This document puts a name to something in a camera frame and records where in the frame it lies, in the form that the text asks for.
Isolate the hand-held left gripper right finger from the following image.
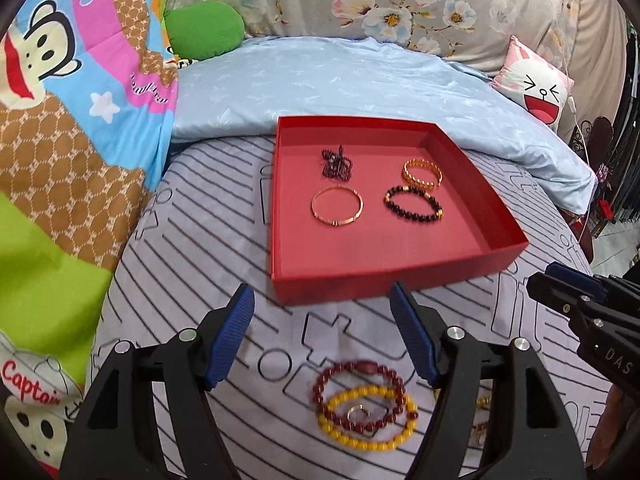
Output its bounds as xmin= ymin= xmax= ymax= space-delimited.
xmin=390 ymin=281 xmax=586 ymax=480

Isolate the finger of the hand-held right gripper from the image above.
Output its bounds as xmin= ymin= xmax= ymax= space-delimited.
xmin=569 ymin=300 xmax=615 ymax=337
xmin=526 ymin=261 xmax=609 ymax=316

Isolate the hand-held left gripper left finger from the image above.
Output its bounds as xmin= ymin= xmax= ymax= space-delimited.
xmin=60 ymin=283 xmax=255 ymax=480

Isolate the dark red bead bracelet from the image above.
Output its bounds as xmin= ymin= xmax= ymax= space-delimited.
xmin=313 ymin=360 xmax=419 ymax=433

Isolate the red cardboard box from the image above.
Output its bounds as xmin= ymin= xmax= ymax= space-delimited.
xmin=270 ymin=115 xmax=530 ymax=307

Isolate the yellow bead bracelet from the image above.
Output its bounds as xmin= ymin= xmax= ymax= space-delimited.
xmin=318 ymin=386 xmax=418 ymax=454

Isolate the small gold jewelry piece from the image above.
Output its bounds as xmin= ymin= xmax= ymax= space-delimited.
xmin=472 ymin=395 xmax=493 ymax=448

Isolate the dark metal chair back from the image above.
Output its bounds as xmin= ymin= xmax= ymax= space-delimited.
xmin=570 ymin=116 xmax=615 ymax=171

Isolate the thin gold bangle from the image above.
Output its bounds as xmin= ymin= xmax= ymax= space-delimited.
xmin=310 ymin=185 xmax=364 ymax=227

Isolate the pink rabbit cushion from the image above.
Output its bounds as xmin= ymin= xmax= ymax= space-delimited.
xmin=490 ymin=35 xmax=576 ymax=129

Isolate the cartoon monkey blanket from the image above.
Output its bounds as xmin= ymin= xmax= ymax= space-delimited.
xmin=0 ymin=0 xmax=182 ymax=466

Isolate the light blue duvet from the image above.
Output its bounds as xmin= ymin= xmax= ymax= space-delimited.
xmin=171 ymin=36 xmax=599 ymax=216

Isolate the green pillow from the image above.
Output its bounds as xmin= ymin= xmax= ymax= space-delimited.
xmin=164 ymin=2 xmax=246 ymax=60

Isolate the grey floral pillow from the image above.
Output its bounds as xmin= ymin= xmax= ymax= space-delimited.
xmin=167 ymin=0 xmax=583 ymax=77

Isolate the black and gold bead bracelet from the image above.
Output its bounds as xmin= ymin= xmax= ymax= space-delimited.
xmin=383 ymin=185 xmax=445 ymax=224

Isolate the gold chain bracelet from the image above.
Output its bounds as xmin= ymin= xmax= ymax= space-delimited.
xmin=401 ymin=158 xmax=443 ymax=191

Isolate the dark purple bead necklace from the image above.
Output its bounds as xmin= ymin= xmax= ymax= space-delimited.
xmin=318 ymin=144 xmax=358 ymax=182

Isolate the white cable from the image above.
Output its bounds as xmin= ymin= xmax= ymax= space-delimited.
xmin=534 ymin=0 xmax=593 ymax=251

